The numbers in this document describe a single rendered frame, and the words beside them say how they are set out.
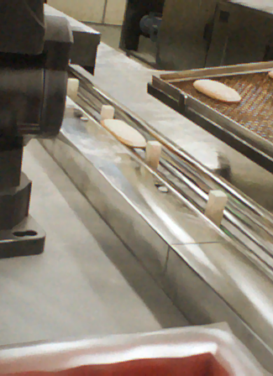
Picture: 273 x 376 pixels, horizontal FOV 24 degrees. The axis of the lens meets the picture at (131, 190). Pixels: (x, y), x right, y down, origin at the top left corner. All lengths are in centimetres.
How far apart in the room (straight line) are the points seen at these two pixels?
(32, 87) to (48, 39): 4
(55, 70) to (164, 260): 17
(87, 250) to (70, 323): 12
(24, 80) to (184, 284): 19
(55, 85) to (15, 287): 15
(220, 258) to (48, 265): 14
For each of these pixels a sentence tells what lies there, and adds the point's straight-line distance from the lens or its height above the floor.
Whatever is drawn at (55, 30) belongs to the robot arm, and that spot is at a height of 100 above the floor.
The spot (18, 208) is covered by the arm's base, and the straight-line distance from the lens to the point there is 55.
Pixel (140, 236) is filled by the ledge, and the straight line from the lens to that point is 55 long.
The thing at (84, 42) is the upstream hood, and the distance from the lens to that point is 112.
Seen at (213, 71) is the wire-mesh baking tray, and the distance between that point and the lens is 99.
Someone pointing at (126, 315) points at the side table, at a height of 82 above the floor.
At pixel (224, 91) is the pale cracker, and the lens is 88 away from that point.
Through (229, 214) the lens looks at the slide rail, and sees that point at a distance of 62.
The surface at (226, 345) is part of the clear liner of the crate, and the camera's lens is 28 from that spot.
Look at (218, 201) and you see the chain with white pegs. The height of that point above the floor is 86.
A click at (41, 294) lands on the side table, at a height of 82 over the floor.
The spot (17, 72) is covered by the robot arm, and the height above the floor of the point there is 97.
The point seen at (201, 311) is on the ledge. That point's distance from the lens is 47.
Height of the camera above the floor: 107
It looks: 21 degrees down
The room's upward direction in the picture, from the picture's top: 10 degrees clockwise
